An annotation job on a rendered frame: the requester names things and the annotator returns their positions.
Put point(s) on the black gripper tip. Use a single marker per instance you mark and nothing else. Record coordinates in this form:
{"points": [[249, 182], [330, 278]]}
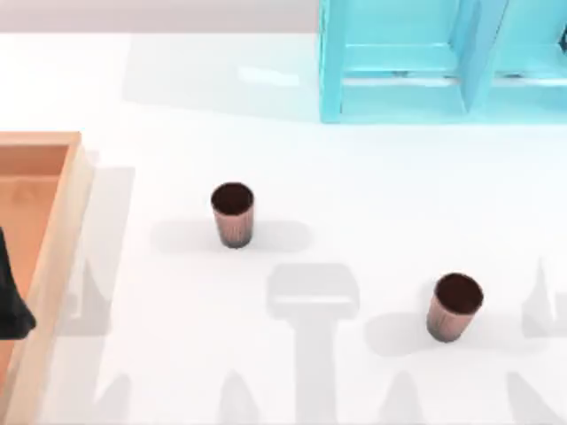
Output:
{"points": [[11, 310]]}

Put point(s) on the copper brown cup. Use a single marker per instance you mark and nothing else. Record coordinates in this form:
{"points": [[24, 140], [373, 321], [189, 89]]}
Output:
{"points": [[454, 314], [233, 221]]}

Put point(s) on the shallow salmon-coloured box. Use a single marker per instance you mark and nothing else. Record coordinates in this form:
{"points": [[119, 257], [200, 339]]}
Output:
{"points": [[40, 212]]}

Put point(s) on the light blue rack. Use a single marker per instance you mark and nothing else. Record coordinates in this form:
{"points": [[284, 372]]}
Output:
{"points": [[398, 66]]}

